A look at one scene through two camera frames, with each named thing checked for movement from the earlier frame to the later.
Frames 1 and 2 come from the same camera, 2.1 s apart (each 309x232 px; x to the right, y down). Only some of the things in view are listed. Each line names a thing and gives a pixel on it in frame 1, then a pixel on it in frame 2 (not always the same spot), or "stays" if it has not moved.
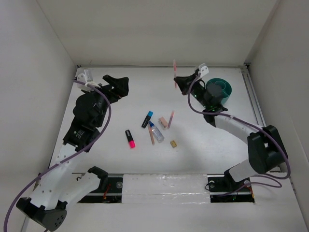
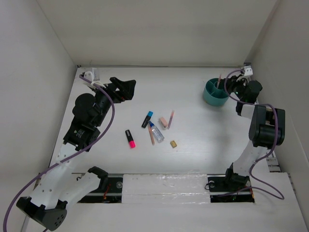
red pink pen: [175, 71] to [219, 76]
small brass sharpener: [173, 143] stays
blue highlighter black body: [147, 119] stays
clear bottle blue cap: [156, 133] stays
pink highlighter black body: [130, 138] stays
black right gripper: [185, 82] to [231, 81]
